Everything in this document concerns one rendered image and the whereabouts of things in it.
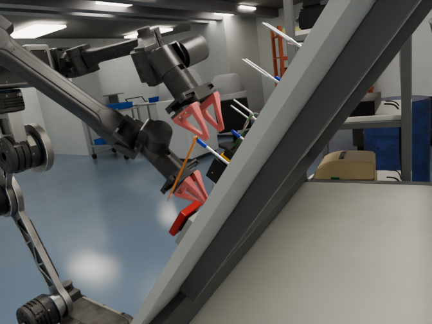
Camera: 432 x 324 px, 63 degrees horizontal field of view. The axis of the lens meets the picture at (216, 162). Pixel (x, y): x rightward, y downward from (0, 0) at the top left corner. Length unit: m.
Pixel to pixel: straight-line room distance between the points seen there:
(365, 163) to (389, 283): 0.89
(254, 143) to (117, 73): 10.26
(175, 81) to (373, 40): 0.38
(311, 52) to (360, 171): 1.42
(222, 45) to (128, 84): 3.53
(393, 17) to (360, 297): 0.61
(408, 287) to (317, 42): 0.70
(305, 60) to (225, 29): 8.12
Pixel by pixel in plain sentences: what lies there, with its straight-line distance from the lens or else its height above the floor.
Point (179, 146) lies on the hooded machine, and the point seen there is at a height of 0.27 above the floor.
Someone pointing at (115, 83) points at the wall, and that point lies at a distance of 10.53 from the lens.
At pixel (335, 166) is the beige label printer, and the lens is 1.78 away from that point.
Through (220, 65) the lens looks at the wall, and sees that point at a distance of 8.55.
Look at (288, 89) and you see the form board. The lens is 0.39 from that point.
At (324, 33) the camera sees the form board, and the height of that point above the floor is 1.35.
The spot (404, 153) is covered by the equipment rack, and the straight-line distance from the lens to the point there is 1.65.
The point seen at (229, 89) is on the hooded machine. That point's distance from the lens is 7.31.
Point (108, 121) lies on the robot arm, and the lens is 0.85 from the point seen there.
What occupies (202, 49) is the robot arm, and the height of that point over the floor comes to 1.38.
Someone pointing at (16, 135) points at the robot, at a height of 1.20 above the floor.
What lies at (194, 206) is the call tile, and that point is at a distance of 0.57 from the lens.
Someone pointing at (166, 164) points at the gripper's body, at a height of 1.14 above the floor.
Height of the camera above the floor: 1.33
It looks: 14 degrees down
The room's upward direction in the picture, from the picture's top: 8 degrees counter-clockwise
